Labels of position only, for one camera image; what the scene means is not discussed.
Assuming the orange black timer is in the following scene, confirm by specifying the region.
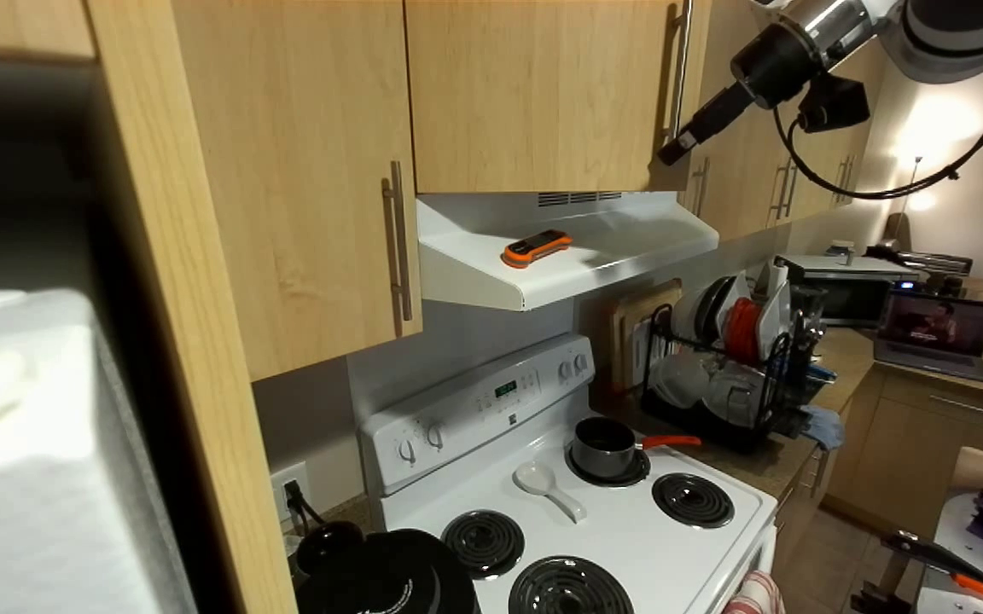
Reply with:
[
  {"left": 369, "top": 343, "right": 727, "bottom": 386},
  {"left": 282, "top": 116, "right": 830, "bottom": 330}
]
[{"left": 500, "top": 229, "right": 572, "bottom": 269}]

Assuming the open laptop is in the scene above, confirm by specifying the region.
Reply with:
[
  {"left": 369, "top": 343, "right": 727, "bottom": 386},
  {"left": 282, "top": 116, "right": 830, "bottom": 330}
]
[{"left": 872, "top": 292, "right": 983, "bottom": 380}]

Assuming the black air fryer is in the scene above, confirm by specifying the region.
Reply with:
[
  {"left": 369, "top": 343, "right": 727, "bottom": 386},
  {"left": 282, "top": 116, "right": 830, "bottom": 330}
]
[{"left": 293, "top": 520, "right": 477, "bottom": 614}]

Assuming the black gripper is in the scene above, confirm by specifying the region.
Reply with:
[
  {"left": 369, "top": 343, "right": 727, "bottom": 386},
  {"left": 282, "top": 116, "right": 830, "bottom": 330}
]
[{"left": 658, "top": 22, "right": 821, "bottom": 167}]

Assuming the white electric stove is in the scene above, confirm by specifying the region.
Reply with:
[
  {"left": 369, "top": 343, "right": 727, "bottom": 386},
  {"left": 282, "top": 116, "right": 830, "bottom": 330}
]
[{"left": 360, "top": 334, "right": 774, "bottom": 614}]

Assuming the wooden cabinet door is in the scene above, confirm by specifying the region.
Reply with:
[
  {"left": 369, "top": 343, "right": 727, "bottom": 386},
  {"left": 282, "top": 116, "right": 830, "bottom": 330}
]
[
  {"left": 405, "top": 0, "right": 674, "bottom": 189},
  {"left": 653, "top": 0, "right": 711, "bottom": 146}
]

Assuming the black dish rack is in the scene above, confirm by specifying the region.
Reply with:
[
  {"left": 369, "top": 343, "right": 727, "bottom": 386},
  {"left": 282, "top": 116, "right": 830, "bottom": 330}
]
[{"left": 639, "top": 267, "right": 843, "bottom": 453}]

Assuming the white spoon rest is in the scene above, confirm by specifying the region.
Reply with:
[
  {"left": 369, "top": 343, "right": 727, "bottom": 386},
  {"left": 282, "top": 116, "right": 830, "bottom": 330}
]
[{"left": 511, "top": 462, "right": 583, "bottom": 520}]

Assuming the grey pot orange handle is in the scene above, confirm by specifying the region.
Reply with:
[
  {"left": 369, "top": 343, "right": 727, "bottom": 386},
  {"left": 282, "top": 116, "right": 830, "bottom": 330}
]
[{"left": 566, "top": 417, "right": 699, "bottom": 483}]

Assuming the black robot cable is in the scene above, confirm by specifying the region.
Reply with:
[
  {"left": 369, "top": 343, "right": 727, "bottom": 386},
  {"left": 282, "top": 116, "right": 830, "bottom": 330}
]
[{"left": 770, "top": 29, "right": 983, "bottom": 203}]

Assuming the white range hood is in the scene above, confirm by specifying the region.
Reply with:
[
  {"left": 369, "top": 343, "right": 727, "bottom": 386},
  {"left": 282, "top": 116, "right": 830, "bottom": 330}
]
[{"left": 415, "top": 189, "right": 720, "bottom": 310}]

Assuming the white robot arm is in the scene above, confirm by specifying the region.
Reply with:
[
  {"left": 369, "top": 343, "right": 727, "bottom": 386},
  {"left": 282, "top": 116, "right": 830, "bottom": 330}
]
[{"left": 658, "top": 0, "right": 983, "bottom": 167}]

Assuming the toaster oven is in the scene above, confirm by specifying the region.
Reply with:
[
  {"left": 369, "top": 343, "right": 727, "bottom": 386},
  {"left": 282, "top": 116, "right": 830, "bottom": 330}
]
[{"left": 783, "top": 255, "right": 914, "bottom": 326}]

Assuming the wooden cutting board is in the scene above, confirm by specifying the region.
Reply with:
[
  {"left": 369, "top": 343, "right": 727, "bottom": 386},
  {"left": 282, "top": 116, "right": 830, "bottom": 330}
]
[{"left": 593, "top": 280, "right": 682, "bottom": 410}]

